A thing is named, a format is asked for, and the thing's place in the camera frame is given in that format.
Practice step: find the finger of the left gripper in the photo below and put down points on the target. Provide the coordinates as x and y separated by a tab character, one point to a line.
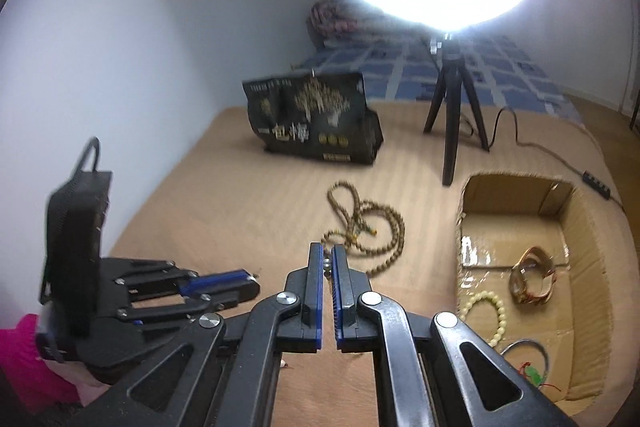
237	285

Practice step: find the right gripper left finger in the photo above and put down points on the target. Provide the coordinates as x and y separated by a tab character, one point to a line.
222	372

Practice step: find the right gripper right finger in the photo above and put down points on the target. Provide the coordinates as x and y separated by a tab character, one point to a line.
430	371

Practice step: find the red leather strap watch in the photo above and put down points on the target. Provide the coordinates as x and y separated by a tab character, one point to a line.
532	278

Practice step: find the pink sleeve forearm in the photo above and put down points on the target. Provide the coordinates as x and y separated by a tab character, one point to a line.
40	383

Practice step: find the cardboard box tray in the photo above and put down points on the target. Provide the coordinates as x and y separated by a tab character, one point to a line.
501	216

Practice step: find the black snack bag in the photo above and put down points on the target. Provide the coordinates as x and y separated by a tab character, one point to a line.
315	116

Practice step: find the folded floral quilt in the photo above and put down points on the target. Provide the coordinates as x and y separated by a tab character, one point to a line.
338	22

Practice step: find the black tripod stand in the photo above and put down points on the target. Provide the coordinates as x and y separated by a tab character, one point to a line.
453	79

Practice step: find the dark bangle with red string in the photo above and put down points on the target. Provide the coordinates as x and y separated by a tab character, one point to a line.
526	369

